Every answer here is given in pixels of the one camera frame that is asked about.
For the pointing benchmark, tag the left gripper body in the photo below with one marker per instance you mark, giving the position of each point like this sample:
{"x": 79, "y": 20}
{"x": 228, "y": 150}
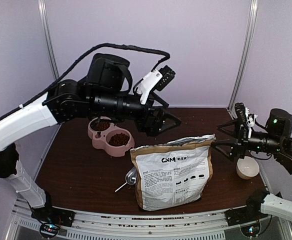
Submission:
{"x": 143, "y": 124}

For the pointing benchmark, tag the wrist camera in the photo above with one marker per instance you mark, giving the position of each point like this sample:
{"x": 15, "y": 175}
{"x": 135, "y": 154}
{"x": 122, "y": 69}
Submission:
{"x": 240, "y": 111}
{"x": 168, "y": 74}

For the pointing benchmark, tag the right aluminium frame post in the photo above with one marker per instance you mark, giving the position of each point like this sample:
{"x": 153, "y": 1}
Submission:
{"x": 251, "y": 23}

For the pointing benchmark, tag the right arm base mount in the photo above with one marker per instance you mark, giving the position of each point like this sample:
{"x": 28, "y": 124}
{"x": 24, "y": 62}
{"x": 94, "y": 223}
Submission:
{"x": 249, "y": 217}

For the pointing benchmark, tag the aluminium frame post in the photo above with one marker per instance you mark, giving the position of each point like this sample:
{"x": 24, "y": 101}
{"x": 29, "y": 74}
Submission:
{"x": 45, "y": 24}
{"x": 251, "y": 23}

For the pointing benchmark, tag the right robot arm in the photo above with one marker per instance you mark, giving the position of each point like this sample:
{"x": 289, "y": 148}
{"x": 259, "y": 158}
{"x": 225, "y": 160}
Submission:
{"x": 275, "y": 140}

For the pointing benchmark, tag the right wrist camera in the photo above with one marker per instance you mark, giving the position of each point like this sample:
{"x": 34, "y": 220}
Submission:
{"x": 240, "y": 111}

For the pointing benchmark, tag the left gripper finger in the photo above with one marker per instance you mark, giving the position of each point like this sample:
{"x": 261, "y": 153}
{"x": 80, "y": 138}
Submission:
{"x": 170, "y": 119}
{"x": 169, "y": 126}

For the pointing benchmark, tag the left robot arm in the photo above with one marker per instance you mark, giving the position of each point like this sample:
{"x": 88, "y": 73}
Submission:
{"x": 106, "y": 91}

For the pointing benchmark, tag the steel bowl insert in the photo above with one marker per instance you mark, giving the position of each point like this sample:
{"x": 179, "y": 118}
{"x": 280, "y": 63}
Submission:
{"x": 99, "y": 125}

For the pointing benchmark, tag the pet food bag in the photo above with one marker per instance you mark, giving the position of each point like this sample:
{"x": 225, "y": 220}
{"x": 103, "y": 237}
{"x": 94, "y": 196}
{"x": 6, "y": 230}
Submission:
{"x": 173, "y": 173}

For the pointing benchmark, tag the metal scoop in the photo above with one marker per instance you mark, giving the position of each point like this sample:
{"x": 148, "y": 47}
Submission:
{"x": 130, "y": 178}

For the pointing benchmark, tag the brown pet food kibble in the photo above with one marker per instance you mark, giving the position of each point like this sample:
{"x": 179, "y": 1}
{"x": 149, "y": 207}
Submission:
{"x": 118, "y": 139}

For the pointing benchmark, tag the pink double pet feeder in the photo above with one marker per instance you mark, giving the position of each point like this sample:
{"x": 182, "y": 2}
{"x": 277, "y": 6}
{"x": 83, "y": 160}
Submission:
{"x": 105, "y": 135}

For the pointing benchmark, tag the beige ceramic bowl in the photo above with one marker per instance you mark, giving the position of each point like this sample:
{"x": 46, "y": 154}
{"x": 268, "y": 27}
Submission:
{"x": 247, "y": 168}

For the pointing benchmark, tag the left aluminium frame post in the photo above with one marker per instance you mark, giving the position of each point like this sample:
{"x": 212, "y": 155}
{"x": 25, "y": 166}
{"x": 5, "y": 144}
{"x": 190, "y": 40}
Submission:
{"x": 45, "y": 24}

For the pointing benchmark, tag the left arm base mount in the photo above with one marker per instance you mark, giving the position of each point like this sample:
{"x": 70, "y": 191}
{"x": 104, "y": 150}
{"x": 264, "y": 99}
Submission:
{"x": 51, "y": 219}

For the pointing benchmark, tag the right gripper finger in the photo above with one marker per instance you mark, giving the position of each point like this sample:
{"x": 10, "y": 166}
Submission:
{"x": 227, "y": 148}
{"x": 230, "y": 128}

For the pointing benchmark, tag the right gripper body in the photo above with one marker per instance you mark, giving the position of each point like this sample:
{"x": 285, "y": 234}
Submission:
{"x": 242, "y": 141}

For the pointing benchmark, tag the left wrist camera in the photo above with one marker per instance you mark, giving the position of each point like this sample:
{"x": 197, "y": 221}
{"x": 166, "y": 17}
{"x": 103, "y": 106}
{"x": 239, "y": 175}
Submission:
{"x": 168, "y": 74}

